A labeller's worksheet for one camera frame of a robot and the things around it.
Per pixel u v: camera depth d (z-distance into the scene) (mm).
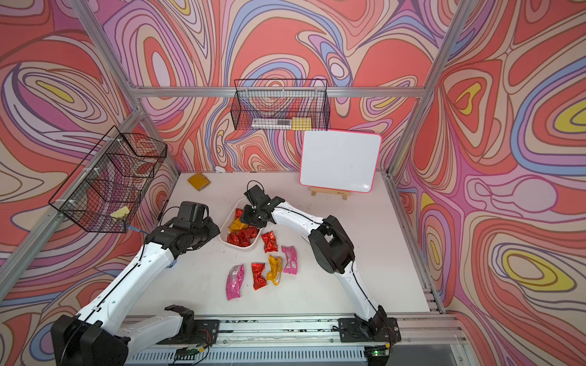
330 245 555
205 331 722
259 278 819
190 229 594
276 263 838
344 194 1050
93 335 368
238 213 989
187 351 704
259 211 730
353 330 733
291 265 842
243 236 908
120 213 711
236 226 936
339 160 1007
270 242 908
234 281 817
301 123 822
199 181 1157
